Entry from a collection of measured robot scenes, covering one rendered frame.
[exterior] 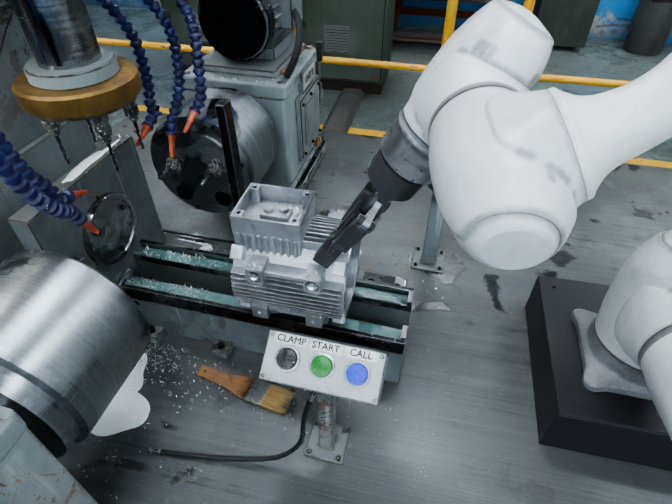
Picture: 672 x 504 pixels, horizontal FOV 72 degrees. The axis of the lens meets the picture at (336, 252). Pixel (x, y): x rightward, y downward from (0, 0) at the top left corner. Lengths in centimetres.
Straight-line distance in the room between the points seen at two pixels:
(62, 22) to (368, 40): 326
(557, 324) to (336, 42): 328
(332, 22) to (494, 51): 346
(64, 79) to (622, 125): 69
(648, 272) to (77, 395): 81
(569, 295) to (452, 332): 25
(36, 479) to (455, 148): 59
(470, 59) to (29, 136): 82
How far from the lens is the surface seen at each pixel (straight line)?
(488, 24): 52
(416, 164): 57
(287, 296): 80
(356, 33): 391
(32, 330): 70
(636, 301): 82
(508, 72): 51
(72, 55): 81
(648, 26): 567
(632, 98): 44
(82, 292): 73
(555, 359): 94
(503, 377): 102
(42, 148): 107
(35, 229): 91
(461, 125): 43
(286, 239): 76
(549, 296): 105
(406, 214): 134
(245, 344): 100
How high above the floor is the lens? 161
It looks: 42 degrees down
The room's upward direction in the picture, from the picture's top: straight up
